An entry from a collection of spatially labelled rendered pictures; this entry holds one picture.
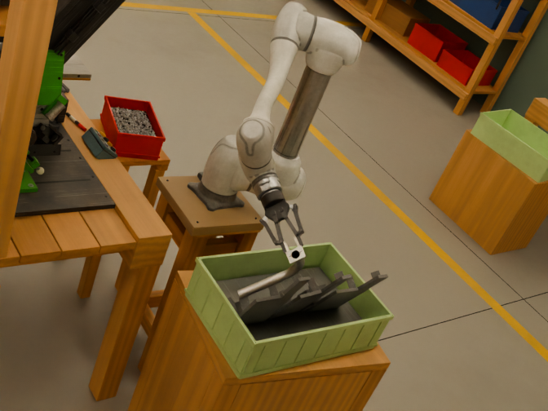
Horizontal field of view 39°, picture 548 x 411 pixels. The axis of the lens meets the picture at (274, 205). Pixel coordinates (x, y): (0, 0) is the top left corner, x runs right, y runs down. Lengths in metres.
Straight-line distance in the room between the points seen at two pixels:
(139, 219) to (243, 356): 0.68
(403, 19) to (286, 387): 6.02
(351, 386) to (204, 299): 0.65
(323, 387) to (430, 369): 1.57
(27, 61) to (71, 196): 0.82
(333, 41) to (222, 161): 0.63
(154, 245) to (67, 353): 0.90
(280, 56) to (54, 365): 1.67
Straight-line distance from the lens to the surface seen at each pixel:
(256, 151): 2.35
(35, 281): 3.85
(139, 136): 3.32
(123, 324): 3.08
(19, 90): 2.23
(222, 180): 3.01
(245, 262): 2.80
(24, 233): 2.70
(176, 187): 3.11
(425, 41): 8.00
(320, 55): 2.79
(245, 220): 3.06
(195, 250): 3.06
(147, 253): 2.84
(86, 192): 2.92
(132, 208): 2.90
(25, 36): 2.15
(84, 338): 3.63
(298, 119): 2.92
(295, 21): 2.77
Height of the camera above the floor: 2.55
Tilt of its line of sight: 31 degrees down
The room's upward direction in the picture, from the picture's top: 23 degrees clockwise
